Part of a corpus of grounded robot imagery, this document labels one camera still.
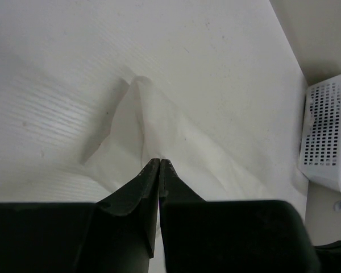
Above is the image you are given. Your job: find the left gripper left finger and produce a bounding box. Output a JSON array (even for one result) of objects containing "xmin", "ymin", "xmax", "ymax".
[{"xmin": 0, "ymin": 159, "xmax": 160, "ymax": 272}]

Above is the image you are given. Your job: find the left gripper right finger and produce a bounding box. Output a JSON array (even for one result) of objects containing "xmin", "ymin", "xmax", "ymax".
[{"xmin": 159, "ymin": 160, "xmax": 321, "ymax": 272}]

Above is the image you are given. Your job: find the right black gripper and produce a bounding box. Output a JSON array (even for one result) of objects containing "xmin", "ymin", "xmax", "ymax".
[{"xmin": 314, "ymin": 241, "xmax": 341, "ymax": 273}]

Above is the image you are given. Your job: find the white tank top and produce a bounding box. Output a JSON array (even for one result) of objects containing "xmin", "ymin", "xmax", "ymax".
[{"xmin": 79, "ymin": 75, "xmax": 273, "ymax": 273}]

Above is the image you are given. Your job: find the white plastic laundry basket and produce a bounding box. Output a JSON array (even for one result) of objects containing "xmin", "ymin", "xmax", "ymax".
[{"xmin": 298, "ymin": 74, "xmax": 341, "ymax": 193}]

